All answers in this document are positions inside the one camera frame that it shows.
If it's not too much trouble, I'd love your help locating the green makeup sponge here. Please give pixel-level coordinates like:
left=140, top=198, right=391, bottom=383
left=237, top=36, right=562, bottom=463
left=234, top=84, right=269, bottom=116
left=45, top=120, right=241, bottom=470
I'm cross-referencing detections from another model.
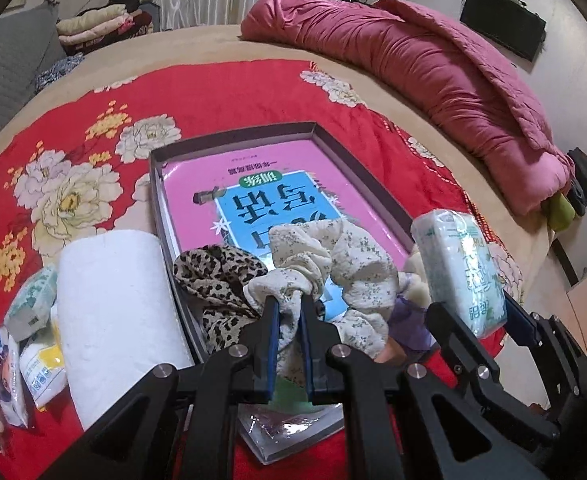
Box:
left=238, top=377, right=344, bottom=465

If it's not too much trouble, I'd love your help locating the cream plush bear purple bow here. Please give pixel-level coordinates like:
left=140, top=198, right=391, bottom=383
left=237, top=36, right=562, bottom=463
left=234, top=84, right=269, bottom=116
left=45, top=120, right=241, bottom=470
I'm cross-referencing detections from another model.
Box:
left=375, top=246, right=435, bottom=365

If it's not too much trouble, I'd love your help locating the green tissue pack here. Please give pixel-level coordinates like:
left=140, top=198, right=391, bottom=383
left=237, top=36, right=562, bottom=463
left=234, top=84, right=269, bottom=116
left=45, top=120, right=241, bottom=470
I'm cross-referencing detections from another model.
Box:
left=4, top=266, right=58, bottom=342
left=411, top=209, right=507, bottom=339

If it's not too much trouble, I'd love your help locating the leopard print scrunchie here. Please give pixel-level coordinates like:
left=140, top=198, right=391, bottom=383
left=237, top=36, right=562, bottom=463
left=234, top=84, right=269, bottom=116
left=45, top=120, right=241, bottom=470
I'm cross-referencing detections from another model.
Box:
left=173, top=245, right=268, bottom=353

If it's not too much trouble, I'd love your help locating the white floral scrunchie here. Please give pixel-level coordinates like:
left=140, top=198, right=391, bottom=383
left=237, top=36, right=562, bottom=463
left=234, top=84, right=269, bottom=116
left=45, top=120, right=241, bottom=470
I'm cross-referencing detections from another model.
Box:
left=243, top=219, right=400, bottom=387

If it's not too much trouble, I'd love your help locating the yellow white tissue pack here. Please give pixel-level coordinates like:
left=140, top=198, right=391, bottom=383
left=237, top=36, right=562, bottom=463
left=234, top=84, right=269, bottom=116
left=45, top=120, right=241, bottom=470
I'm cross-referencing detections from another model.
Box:
left=20, top=304, right=68, bottom=411

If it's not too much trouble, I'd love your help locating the cartoon face wipes pack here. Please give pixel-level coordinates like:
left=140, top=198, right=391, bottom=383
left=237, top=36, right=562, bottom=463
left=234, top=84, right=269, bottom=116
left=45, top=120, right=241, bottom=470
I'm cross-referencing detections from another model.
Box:
left=0, top=326, right=28, bottom=429

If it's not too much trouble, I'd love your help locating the tan bed sheet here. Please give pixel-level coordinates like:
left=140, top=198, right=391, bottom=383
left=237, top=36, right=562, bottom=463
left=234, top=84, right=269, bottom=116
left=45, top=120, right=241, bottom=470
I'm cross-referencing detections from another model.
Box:
left=0, top=25, right=553, bottom=317

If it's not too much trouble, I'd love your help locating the white toilet paper roll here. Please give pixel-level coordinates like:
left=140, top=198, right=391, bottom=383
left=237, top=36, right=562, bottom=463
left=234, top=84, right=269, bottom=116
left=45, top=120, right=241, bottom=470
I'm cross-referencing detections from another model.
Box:
left=57, top=230, right=194, bottom=429

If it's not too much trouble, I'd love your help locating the pink blue book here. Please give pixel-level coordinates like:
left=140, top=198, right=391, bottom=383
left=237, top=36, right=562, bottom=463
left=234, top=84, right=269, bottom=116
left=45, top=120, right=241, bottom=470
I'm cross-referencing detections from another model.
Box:
left=156, top=136, right=413, bottom=266

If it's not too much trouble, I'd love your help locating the dark shallow cardboard box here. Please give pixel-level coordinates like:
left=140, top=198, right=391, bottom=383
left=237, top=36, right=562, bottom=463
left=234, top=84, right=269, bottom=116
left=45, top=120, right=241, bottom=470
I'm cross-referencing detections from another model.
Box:
left=149, top=120, right=417, bottom=465

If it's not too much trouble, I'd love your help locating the pink rolled quilt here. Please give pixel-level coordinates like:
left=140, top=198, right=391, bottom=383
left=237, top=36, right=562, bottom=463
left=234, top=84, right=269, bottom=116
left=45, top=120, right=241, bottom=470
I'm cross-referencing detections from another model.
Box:
left=240, top=0, right=574, bottom=216

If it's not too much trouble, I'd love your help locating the red floral blanket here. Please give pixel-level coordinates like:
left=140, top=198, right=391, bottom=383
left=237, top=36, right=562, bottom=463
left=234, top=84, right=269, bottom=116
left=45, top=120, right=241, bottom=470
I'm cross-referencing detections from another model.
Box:
left=0, top=57, right=525, bottom=480

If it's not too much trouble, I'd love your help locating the blue patterned cloth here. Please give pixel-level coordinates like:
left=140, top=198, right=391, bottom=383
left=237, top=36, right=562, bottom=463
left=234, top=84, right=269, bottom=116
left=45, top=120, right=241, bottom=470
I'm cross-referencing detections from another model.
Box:
left=35, top=53, right=84, bottom=93

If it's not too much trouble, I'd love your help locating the stack of folded clothes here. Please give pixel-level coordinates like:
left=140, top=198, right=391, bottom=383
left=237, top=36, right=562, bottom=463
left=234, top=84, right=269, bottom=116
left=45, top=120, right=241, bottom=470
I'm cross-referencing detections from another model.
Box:
left=56, top=0, right=159, bottom=55

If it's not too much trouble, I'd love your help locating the grey quilted sofa cover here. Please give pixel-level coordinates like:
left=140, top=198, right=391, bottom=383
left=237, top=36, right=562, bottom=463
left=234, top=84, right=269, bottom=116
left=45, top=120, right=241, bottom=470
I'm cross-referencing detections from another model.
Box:
left=0, top=0, right=66, bottom=132

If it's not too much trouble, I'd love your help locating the black wall television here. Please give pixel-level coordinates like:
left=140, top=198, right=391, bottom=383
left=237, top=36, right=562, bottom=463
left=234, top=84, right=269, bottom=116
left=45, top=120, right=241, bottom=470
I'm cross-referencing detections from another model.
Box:
left=461, top=0, right=546, bottom=62

